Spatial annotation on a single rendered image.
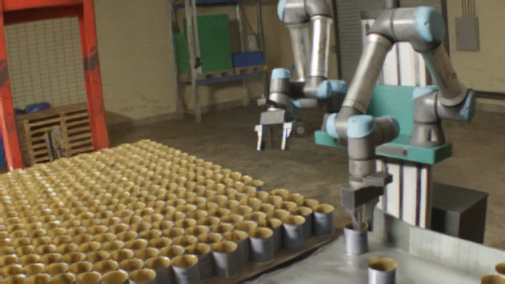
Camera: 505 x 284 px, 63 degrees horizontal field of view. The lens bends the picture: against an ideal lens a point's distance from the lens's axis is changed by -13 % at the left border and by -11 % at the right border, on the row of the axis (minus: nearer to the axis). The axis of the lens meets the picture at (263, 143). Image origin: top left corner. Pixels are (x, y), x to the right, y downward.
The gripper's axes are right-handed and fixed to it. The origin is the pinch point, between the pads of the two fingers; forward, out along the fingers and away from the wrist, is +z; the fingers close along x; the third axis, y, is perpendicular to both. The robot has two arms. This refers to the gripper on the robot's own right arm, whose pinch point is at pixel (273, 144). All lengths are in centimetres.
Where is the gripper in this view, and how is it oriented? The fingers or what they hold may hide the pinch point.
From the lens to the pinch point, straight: 187.8
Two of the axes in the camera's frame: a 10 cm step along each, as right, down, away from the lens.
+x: -7.0, 0.3, 7.1
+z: -1.2, 9.8, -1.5
